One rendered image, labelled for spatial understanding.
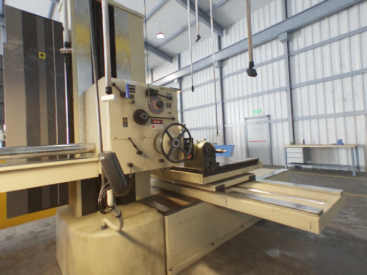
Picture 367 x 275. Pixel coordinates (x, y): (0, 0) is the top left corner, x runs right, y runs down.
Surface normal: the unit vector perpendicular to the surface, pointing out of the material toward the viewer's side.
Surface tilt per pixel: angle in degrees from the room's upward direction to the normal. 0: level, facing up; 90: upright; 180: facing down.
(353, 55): 90
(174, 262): 90
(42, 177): 90
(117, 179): 90
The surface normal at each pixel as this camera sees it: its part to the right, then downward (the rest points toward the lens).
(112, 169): 0.44, -0.05
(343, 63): -0.75, 0.02
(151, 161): 0.66, -0.06
